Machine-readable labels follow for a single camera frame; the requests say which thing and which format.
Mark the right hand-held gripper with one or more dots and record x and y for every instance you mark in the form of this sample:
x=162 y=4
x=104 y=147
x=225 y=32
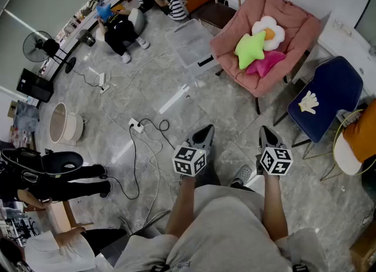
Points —
x=276 y=162

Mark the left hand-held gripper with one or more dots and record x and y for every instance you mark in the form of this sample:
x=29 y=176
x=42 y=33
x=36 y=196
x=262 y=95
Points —
x=188 y=160

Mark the pink star plush pillow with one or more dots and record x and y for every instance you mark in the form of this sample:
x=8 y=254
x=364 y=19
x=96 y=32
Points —
x=265 y=63

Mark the green star plush pillow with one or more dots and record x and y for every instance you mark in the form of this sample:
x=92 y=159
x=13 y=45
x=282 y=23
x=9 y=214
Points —
x=249 y=49

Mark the clear plastic storage bin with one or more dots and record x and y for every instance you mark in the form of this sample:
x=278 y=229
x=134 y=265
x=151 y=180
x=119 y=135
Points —
x=188 y=44

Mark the fried egg plush pillow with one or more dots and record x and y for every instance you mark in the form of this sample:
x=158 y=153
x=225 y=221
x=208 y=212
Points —
x=277 y=37

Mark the blue star plush pillow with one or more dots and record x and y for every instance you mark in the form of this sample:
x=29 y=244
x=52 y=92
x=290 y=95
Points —
x=104 y=11

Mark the person's right forearm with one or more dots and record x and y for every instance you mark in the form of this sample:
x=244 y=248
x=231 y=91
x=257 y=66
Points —
x=274 y=206

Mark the person's left forearm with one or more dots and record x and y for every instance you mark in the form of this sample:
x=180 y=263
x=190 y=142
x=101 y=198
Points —
x=182 y=206

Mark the black cabinet box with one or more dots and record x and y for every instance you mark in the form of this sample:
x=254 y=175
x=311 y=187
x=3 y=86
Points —
x=35 y=85

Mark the person's black trousers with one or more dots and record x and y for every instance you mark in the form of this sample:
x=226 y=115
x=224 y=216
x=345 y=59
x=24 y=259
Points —
x=207 y=174

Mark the person's right white shoe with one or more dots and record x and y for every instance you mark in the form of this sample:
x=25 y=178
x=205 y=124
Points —
x=242 y=174

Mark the white hand-shaped plush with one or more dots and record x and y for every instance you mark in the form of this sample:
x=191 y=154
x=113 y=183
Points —
x=308 y=103

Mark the navy blue chair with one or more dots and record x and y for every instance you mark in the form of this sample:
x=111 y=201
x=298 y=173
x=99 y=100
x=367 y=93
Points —
x=337 y=88

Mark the person's grey shirt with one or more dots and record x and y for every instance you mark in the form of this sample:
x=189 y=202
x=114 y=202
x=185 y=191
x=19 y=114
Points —
x=223 y=229

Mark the long white power strip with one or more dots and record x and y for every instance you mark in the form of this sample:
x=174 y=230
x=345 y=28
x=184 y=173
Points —
x=102 y=79

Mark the brown seat wooden chair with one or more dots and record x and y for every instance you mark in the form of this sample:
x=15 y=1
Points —
x=217 y=13

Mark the pink padded armchair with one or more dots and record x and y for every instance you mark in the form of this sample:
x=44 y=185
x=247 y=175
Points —
x=288 y=15

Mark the grey beanbag seat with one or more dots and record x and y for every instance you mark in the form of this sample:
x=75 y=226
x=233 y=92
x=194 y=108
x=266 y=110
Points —
x=138 y=19

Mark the black helmet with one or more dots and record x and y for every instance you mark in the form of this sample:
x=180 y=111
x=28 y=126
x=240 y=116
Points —
x=55 y=162

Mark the black mesh bin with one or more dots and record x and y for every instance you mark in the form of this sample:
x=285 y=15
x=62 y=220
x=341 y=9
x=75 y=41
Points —
x=86 y=38

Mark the orange pillow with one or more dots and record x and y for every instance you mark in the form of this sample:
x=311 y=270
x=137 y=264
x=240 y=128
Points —
x=118 y=7

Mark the light wooden stool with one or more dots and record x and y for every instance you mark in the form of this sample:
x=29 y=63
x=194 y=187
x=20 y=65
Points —
x=61 y=215

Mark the shelf of small goods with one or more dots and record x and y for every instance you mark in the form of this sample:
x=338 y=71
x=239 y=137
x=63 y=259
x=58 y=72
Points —
x=73 y=24

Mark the blue grey mottled cloth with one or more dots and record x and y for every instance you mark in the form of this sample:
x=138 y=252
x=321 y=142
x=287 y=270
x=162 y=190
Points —
x=26 y=118

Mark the black standing fan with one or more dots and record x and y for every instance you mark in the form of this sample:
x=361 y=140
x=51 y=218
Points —
x=36 y=46

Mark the orange white gold-frame chair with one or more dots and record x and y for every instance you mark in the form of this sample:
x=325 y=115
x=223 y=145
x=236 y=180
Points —
x=361 y=135

